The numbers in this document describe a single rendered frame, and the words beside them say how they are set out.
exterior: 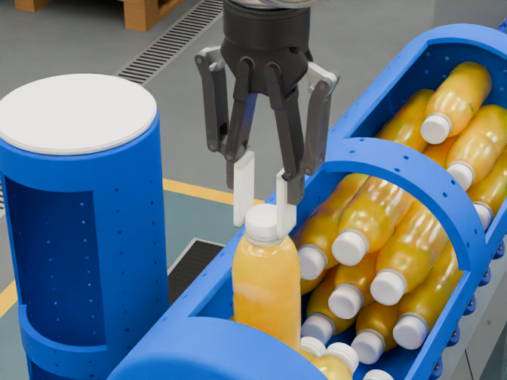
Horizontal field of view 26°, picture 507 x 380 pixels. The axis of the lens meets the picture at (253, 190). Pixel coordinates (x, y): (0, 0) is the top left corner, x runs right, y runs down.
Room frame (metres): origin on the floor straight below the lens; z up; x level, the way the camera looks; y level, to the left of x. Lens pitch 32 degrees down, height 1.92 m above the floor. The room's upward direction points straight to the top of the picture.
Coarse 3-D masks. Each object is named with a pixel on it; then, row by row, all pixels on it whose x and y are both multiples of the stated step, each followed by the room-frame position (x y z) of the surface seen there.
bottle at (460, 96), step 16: (464, 64) 1.54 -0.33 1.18; (480, 64) 1.54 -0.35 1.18; (448, 80) 1.48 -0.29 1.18; (464, 80) 1.48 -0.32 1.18; (480, 80) 1.49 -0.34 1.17; (432, 96) 1.44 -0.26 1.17; (448, 96) 1.42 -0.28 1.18; (464, 96) 1.43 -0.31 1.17; (480, 96) 1.47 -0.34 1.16; (432, 112) 1.40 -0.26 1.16; (448, 112) 1.40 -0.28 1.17; (464, 112) 1.41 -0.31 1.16; (464, 128) 1.41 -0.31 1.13
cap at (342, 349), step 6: (336, 342) 0.95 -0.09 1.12; (330, 348) 0.94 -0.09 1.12; (336, 348) 0.93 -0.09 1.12; (342, 348) 0.93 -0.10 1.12; (348, 348) 0.93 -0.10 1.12; (342, 354) 0.92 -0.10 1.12; (348, 354) 0.93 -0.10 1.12; (354, 354) 0.93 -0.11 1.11; (354, 360) 0.93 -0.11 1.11; (354, 366) 0.92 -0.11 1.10
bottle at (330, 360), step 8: (328, 352) 0.93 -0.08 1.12; (312, 360) 0.90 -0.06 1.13; (320, 360) 0.90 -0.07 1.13; (328, 360) 0.90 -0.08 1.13; (336, 360) 0.90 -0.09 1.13; (344, 360) 0.92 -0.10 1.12; (320, 368) 0.88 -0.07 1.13; (328, 368) 0.89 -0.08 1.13; (336, 368) 0.89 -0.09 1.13; (344, 368) 0.90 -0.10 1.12; (328, 376) 0.87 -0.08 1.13; (336, 376) 0.88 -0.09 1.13; (344, 376) 0.88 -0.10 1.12
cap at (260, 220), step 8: (256, 208) 0.89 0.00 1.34; (264, 208) 0.89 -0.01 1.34; (272, 208) 0.89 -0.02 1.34; (248, 216) 0.87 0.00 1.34; (256, 216) 0.87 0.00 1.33; (264, 216) 0.87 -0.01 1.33; (272, 216) 0.87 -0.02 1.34; (248, 224) 0.87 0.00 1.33; (256, 224) 0.86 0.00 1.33; (264, 224) 0.86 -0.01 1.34; (272, 224) 0.86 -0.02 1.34; (248, 232) 0.87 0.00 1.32; (256, 232) 0.86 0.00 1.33; (264, 232) 0.86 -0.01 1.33; (272, 232) 0.86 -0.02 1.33; (264, 240) 0.86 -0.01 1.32; (272, 240) 0.86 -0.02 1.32
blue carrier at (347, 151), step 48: (432, 48) 1.58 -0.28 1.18; (480, 48) 1.55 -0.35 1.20; (384, 96) 1.36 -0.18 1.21; (336, 144) 1.21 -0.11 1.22; (384, 144) 1.19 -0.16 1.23; (432, 192) 1.11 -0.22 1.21; (480, 240) 1.12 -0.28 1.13; (192, 288) 0.94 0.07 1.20; (144, 336) 0.88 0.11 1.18; (192, 336) 0.82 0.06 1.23; (240, 336) 0.82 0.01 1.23; (336, 336) 1.15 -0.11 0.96; (432, 336) 0.96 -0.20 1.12
